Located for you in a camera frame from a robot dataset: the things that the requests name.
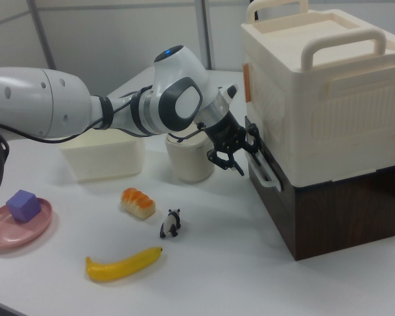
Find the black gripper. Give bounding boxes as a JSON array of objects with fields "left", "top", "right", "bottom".
[{"left": 197, "top": 110, "right": 261, "bottom": 178}]

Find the brown drawer with white handle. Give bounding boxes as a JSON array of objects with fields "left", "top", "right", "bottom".
[{"left": 244, "top": 117, "right": 297, "bottom": 228}]

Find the beige small trash can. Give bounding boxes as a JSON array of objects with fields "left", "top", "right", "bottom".
[{"left": 165, "top": 133, "right": 215, "bottom": 184}]

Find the orange box latch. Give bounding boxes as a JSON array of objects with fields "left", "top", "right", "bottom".
[{"left": 242, "top": 63, "right": 252, "bottom": 103}]

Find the panda figurine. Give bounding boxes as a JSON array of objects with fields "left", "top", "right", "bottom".
[{"left": 159, "top": 208, "right": 182, "bottom": 240}]

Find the toy bread loaf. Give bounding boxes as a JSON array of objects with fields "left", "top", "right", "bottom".
[{"left": 120, "top": 187, "right": 157, "bottom": 220}]

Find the dark brown wooden cabinet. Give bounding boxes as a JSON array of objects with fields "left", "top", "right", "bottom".
[{"left": 244, "top": 117, "right": 395, "bottom": 262}]

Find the white square plastic bin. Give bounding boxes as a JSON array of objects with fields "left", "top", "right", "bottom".
[{"left": 59, "top": 128, "right": 145, "bottom": 183}]

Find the yellow toy banana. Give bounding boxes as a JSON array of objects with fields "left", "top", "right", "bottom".
[{"left": 85, "top": 246, "right": 164, "bottom": 283}]

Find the purple cube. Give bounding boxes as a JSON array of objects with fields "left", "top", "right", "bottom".
[{"left": 5, "top": 189, "right": 42, "bottom": 223}]

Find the pink plate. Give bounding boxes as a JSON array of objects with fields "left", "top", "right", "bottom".
[{"left": 0, "top": 197, "right": 53, "bottom": 250}]

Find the cream storage box with handles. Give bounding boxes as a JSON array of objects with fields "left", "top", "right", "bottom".
[{"left": 240, "top": 0, "right": 395, "bottom": 188}]

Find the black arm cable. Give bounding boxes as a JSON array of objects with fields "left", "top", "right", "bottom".
[{"left": 0, "top": 86, "right": 152, "bottom": 144}]

